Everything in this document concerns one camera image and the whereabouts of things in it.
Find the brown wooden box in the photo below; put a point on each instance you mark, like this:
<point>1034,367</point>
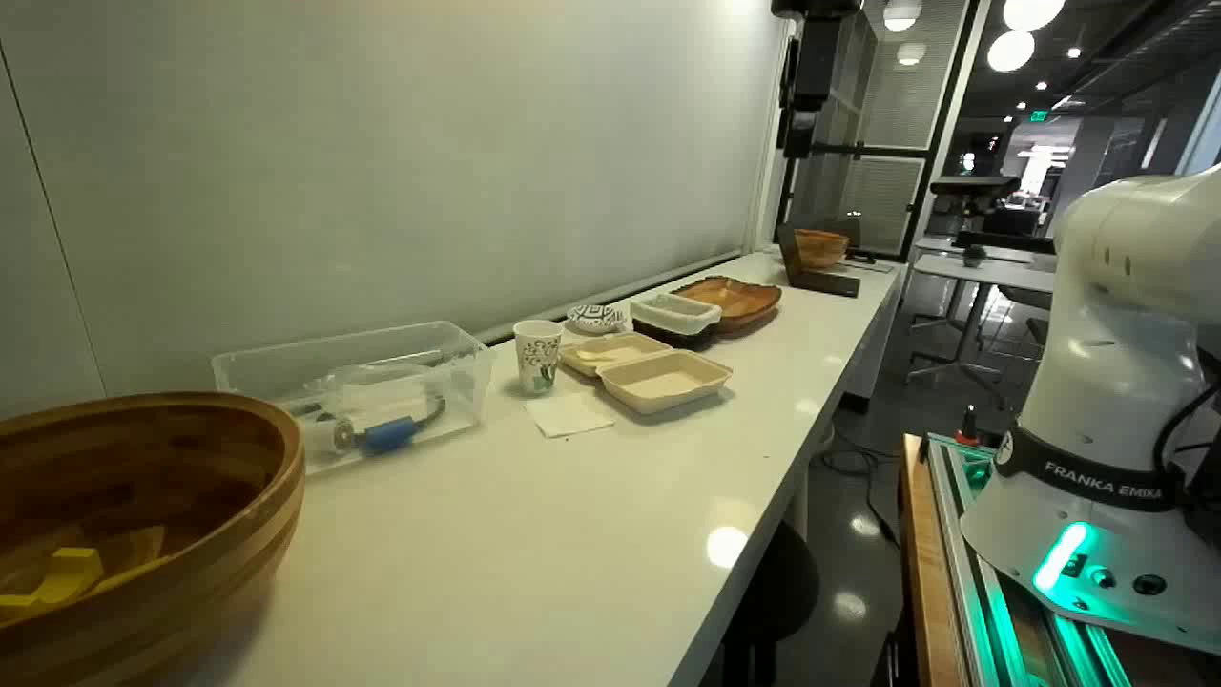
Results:
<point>818,253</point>

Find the yellow object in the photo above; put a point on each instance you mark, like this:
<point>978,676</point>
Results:
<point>60,579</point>

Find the white background table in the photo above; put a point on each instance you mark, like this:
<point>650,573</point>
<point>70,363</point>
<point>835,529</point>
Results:
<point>987,270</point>

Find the white and teal cloth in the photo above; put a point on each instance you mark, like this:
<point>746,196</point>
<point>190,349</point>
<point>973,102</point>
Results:
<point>536,359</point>

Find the clear plastic container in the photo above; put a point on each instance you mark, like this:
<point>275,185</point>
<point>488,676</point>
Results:
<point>382,363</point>

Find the blue rimmed paper plate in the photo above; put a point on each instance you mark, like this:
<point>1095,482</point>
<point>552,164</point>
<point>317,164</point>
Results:
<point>594,320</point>

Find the white rectangular tray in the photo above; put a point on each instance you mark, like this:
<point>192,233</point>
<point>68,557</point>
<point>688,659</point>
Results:
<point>673,316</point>

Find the large wooden bowl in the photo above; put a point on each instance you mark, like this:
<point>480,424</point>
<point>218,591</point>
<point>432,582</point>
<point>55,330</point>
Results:
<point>192,509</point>

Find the white paper napkin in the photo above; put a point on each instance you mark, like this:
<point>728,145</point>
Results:
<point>570,414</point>

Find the black framed partition panel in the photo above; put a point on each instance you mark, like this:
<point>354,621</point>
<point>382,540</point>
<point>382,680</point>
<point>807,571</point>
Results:
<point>881,129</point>

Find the round ceiling lamp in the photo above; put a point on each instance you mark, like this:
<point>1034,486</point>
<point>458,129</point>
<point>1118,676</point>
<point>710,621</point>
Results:
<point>1014,51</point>
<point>1033,8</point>

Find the dark wooden tray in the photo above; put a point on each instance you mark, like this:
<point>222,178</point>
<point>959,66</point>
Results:
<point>746,299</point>

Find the beige clamshell takeout container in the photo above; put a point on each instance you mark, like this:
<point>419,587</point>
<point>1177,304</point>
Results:
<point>663,379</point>

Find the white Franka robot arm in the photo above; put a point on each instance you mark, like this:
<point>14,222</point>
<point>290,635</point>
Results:
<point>1112,358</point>

